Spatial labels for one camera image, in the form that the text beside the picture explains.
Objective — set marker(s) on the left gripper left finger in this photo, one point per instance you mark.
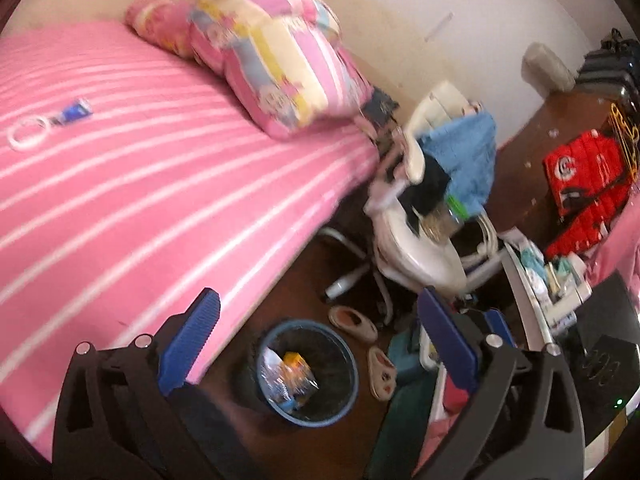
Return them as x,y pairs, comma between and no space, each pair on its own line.
114,420

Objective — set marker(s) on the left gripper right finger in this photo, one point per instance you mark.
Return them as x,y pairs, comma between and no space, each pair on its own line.
522,420

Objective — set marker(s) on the trash in bin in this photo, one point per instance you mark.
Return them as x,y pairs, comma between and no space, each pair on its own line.
289,381

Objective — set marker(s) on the blue trash bin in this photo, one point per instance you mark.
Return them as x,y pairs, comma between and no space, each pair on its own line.
330,359

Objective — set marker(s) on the beige slipper near bin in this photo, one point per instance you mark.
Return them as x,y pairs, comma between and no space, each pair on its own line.
382,375

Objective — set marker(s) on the white office chair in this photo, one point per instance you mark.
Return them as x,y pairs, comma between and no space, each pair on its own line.
393,252

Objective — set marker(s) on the beige slipper near chair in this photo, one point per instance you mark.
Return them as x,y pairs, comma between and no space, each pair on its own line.
354,323

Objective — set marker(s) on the jar with green lid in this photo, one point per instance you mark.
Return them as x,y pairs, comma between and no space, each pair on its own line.
445,220

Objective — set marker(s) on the pink striped bed sheet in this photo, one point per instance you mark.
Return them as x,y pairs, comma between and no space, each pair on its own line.
119,220

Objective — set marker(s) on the black garment on chair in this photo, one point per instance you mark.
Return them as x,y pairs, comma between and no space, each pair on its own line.
418,200

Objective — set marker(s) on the red packaging bag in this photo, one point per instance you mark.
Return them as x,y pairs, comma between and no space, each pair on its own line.
589,183

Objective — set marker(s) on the blue towel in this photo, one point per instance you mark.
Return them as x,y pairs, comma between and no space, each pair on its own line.
466,149

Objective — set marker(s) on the white tape roll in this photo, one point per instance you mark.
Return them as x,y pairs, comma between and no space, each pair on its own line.
28,133

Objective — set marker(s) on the blue crumpled snack wrapper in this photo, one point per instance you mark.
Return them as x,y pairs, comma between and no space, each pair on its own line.
79,109

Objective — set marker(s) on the pink floral pillow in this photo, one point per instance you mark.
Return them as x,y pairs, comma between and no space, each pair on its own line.
163,23

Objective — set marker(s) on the striped cartoon quilt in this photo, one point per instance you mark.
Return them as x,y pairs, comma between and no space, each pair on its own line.
283,59

